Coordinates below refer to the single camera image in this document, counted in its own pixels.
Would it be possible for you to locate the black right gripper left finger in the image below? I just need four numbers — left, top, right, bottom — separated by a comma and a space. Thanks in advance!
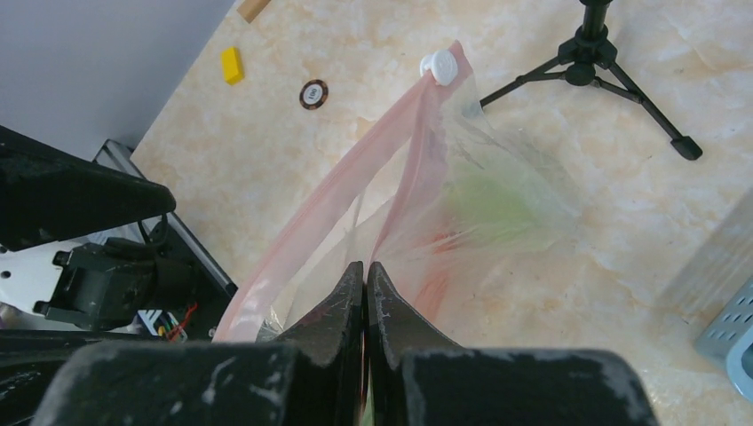
33, 262, 364, 425

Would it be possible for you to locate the clear pink zip top bag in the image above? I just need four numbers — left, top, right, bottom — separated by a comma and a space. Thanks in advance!
213, 42, 581, 342

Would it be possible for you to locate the smooth orange carrot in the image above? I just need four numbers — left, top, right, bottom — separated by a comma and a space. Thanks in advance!
414, 232, 463, 321

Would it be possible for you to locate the white bag zipper slider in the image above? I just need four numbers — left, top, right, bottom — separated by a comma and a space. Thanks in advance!
419, 49, 459, 86

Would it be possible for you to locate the black white poker chip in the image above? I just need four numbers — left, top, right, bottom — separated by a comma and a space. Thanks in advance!
299, 79, 329, 110

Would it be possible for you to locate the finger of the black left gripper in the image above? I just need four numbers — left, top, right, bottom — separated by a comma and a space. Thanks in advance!
1, 127, 176, 251

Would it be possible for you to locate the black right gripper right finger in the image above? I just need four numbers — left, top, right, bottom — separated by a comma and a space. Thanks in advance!
366, 262, 658, 425

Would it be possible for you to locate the light blue perforated plastic basket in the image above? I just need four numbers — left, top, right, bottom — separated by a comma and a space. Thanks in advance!
694, 277, 752, 402

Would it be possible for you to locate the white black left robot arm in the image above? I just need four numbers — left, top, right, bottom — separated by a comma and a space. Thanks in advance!
1, 128, 237, 342

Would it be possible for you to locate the yellow block near left edge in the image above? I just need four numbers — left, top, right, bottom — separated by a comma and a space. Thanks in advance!
220, 46, 244, 85

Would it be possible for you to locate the green and wood block stick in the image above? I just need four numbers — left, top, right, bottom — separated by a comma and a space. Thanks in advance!
236, 0, 271, 23

